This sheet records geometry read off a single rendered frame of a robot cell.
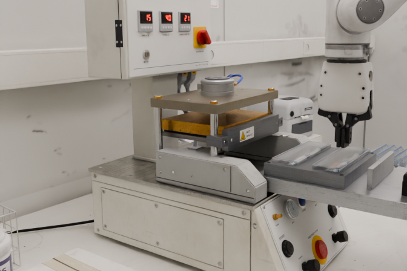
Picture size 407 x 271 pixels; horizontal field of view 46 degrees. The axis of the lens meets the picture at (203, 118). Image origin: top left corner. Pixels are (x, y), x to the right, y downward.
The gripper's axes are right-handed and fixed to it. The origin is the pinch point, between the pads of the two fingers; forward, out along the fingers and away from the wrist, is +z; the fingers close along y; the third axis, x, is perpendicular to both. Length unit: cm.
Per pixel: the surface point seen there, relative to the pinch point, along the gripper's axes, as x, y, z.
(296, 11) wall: -139, 75, -30
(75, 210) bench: 8, 75, 29
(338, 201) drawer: 11.0, -3.4, 9.4
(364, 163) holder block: -1.4, -4.0, 5.3
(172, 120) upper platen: 10.4, 35.7, -1.3
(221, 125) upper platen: 9.5, 23.0, -1.5
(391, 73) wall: -241, 52, 9
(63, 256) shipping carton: 40, 39, 20
